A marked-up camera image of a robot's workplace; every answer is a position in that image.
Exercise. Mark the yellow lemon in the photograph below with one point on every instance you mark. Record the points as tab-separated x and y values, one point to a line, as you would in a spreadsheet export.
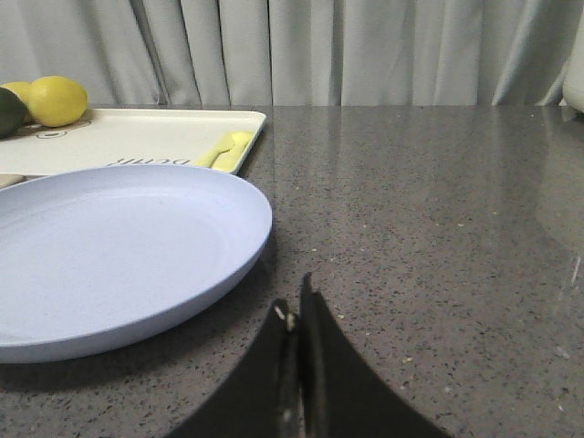
56	101
21	90

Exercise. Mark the dark green lime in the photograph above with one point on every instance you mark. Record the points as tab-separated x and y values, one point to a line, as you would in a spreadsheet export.
12	113

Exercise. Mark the light blue plate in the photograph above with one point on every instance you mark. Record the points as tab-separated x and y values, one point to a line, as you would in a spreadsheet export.
98	259

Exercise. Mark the white appliance at edge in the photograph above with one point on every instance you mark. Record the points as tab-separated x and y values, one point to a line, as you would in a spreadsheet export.
572	88

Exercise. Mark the cream serving tray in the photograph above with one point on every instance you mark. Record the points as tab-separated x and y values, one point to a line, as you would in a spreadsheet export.
105	137

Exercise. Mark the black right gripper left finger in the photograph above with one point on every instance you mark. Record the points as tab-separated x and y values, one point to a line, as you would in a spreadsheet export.
260	397

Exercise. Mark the grey curtain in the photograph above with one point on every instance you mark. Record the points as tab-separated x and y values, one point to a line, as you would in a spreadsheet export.
297	53

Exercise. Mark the yellow-green plastic spoon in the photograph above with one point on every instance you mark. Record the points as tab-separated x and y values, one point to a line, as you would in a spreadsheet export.
226	143

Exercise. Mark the yellow-green plastic fork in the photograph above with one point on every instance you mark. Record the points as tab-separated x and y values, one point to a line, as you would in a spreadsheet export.
227	161

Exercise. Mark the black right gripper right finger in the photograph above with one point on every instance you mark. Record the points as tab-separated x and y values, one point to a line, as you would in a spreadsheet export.
342	395

